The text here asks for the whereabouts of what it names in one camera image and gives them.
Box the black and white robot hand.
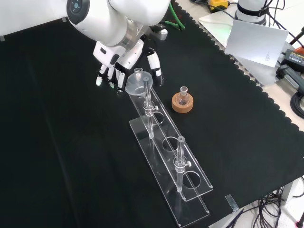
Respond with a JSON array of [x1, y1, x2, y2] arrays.
[[93, 39, 164, 92]]

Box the clear plastic funnel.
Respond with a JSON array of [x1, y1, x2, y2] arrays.
[[125, 72, 154, 98]]

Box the clear acrylic funnel stand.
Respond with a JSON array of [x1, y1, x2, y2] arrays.
[[128, 78, 214, 228]]

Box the small round-bottom glass flask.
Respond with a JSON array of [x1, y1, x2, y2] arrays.
[[177, 86, 190, 106]]

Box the black bench cloth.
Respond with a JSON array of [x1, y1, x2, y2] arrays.
[[0, 0, 304, 228]]

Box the yellow stop button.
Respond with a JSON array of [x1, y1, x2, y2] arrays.
[[208, 0, 230, 13]]

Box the pale board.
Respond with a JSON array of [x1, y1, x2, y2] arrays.
[[224, 19, 290, 69]]

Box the black plug block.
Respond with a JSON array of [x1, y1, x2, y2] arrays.
[[275, 64, 304, 92]]

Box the black power adapter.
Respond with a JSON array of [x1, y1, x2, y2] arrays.
[[284, 48, 304, 70]]

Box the tripod leg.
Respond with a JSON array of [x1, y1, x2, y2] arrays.
[[288, 26, 304, 46]]

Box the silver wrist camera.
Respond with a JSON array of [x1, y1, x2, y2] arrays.
[[151, 23, 169, 41]]

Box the green cable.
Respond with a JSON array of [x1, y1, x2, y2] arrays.
[[165, 0, 186, 31]]

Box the cork ring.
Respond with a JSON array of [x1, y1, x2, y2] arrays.
[[171, 93, 195, 114]]

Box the grey base plate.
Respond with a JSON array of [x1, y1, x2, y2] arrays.
[[198, 10, 285, 87]]

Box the coiled black cable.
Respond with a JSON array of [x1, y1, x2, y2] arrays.
[[291, 91, 304, 117]]

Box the black floor cable bundle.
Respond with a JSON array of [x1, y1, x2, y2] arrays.
[[209, 185, 304, 228]]

